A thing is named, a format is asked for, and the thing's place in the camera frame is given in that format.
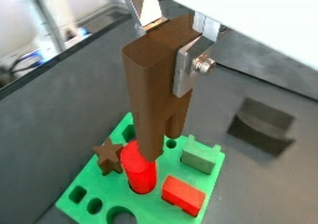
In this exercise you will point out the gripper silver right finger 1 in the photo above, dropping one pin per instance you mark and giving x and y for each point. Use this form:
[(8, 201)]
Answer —
[(192, 57)]

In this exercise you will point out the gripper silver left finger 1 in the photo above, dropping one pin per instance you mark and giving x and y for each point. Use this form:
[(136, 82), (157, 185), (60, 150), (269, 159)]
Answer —
[(145, 14)]

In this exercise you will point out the brown square-circle forked object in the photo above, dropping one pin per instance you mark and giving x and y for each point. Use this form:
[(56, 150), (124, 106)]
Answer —
[(148, 59)]

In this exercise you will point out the red square block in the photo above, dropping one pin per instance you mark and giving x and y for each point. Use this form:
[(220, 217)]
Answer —
[(180, 194)]

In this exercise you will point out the green fixture base block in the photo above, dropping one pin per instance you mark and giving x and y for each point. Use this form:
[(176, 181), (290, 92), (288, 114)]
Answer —
[(96, 197)]

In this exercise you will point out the dark grey curved cradle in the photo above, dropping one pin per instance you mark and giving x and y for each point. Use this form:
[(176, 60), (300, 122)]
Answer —
[(261, 126)]

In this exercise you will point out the green notched block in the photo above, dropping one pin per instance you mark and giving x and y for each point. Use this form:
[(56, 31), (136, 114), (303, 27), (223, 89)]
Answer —
[(199, 156)]

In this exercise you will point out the brown star peg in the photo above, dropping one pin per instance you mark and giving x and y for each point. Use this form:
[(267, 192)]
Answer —
[(108, 157)]

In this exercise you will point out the red cylinder peg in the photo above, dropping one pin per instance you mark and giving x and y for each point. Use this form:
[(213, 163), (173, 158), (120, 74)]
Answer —
[(139, 170)]

